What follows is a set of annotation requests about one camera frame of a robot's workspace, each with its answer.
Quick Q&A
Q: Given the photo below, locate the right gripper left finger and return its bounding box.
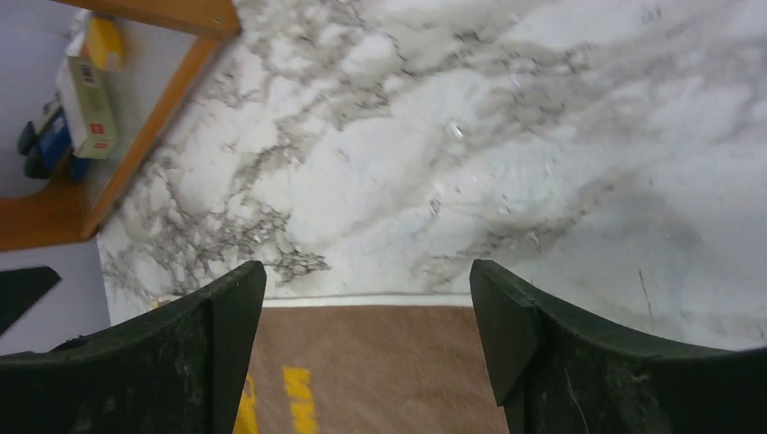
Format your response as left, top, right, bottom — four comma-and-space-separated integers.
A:
1, 260, 267, 433

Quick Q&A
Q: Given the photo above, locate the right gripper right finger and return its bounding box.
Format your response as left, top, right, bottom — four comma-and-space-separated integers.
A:
469, 259, 766, 433

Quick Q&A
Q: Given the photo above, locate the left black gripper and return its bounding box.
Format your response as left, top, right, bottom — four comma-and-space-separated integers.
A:
1, 266, 62, 335

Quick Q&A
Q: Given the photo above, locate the yellow towel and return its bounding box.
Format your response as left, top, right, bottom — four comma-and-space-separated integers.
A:
234, 303, 507, 433

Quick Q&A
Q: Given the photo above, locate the wooden shelf rack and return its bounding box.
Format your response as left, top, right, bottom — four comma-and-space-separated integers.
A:
1, 1, 241, 251

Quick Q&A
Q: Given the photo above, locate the blue box on shelf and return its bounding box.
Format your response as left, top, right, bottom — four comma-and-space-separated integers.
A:
16, 108, 90, 183

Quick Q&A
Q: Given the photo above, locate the small white green box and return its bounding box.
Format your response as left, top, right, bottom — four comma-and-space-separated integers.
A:
56, 56, 118, 160

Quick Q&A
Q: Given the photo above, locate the small yellow box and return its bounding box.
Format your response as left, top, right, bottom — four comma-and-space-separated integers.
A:
85, 17, 124, 71

